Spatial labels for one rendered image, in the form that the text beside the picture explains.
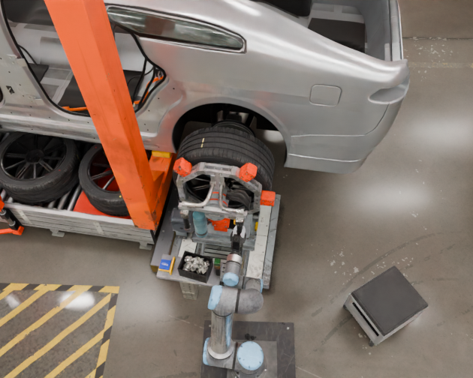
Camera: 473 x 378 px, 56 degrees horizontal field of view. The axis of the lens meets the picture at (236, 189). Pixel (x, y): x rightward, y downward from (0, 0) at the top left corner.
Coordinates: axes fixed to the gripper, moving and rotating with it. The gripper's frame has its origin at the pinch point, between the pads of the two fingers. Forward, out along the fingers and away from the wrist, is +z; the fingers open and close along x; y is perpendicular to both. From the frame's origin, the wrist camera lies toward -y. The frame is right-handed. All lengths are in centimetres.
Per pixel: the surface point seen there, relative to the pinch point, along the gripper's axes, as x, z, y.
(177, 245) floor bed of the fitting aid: -53, 16, 75
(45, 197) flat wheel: -159, 27, 48
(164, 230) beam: -65, 25, 70
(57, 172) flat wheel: -149, 42, 33
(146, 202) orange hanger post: -61, 4, -7
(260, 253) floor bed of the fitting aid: 13, 19, 75
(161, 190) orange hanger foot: -61, 28, 15
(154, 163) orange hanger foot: -72, 50, 15
